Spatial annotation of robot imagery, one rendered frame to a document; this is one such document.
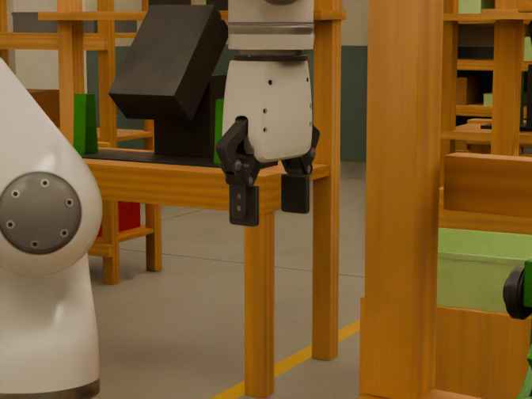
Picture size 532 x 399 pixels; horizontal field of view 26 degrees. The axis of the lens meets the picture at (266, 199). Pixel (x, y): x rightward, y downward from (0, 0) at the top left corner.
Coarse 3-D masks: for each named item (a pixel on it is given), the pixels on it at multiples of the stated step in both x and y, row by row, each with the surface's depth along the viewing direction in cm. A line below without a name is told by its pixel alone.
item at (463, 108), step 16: (464, 0) 1099; (480, 0) 1092; (528, 48) 1073; (464, 64) 1098; (480, 64) 1090; (528, 64) 1068; (464, 80) 1111; (480, 80) 1139; (464, 96) 1113; (464, 112) 1104; (480, 112) 1097; (464, 144) 1121
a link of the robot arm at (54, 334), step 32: (0, 288) 110; (32, 288) 110; (64, 288) 111; (0, 320) 106; (32, 320) 106; (64, 320) 107; (96, 320) 111; (0, 352) 103; (32, 352) 103; (64, 352) 104; (96, 352) 108; (0, 384) 103; (32, 384) 103; (64, 384) 104; (96, 384) 108
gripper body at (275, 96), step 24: (240, 72) 111; (264, 72) 110; (288, 72) 112; (240, 96) 111; (264, 96) 110; (288, 96) 113; (264, 120) 110; (288, 120) 113; (264, 144) 111; (288, 144) 114
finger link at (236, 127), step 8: (240, 120) 111; (248, 120) 111; (232, 128) 110; (240, 128) 110; (224, 136) 109; (232, 136) 109; (240, 136) 110; (216, 144) 109; (224, 144) 108; (232, 144) 109; (224, 152) 108; (232, 152) 109; (224, 160) 109; (232, 160) 109; (224, 168) 110
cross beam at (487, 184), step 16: (448, 160) 186; (464, 160) 185; (480, 160) 183; (496, 160) 182; (512, 160) 180; (528, 160) 179; (448, 176) 187; (464, 176) 185; (480, 176) 183; (496, 176) 182; (512, 176) 180; (528, 176) 179; (448, 192) 187; (464, 192) 185; (480, 192) 184; (496, 192) 182; (512, 192) 181; (528, 192) 179; (448, 208) 187; (464, 208) 186; (480, 208) 184; (496, 208) 183; (512, 208) 181; (528, 208) 180
